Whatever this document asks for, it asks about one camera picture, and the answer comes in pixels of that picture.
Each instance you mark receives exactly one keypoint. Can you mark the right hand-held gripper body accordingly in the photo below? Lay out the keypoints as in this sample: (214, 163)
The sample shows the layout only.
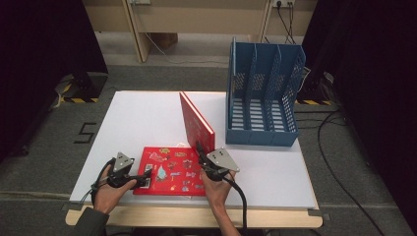
(219, 162)

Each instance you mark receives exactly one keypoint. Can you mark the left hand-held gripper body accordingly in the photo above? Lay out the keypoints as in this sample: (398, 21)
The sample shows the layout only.
(119, 167)

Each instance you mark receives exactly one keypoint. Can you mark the red sticker-print book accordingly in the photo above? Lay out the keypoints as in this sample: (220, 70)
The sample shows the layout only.
(173, 173)

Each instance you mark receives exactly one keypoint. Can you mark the red and teal hardcover book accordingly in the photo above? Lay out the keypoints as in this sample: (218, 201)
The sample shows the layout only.
(195, 121)

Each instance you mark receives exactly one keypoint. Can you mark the blue plastic file rack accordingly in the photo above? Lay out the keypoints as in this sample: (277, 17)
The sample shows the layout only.
(262, 137)

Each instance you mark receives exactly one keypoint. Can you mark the person's right hand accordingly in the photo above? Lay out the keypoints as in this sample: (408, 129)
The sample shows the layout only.
(218, 191)

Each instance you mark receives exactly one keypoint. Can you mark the person's left hand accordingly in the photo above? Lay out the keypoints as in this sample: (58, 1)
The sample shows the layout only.
(108, 198)

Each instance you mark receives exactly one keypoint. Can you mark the black tape number mark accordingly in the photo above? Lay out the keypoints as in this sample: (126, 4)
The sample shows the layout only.
(82, 142)

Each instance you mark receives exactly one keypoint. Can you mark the yellow black hazard tape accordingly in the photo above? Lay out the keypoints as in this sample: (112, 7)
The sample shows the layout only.
(80, 100)
(311, 102)

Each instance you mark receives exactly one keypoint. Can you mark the black stand base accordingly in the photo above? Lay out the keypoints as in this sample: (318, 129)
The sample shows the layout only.
(90, 85)

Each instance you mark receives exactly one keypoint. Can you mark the brown cardboard box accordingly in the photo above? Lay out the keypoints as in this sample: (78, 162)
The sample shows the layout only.
(165, 40)

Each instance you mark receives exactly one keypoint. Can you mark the black curtain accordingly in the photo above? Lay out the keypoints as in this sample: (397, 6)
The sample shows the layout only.
(377, 65)
(32, 65)

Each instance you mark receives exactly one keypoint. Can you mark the white power strip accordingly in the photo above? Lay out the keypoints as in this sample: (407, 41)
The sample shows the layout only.
(141, 1)

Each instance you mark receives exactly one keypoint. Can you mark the white wall socket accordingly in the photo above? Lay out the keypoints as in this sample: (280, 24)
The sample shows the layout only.
(284, 2)

